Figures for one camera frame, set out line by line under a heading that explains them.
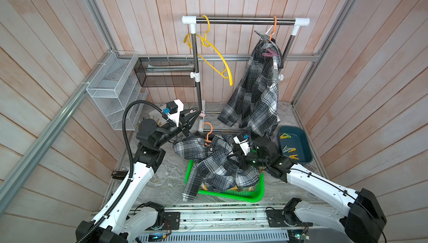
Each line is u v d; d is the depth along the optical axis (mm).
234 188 709
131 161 489
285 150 953
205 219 747
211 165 704
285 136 1025
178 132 577
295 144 982
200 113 614
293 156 928
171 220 733
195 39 657
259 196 725
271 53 583
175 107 503
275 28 858
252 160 662
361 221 387
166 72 1040
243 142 689
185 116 580
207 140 792
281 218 725
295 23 590
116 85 779
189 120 594
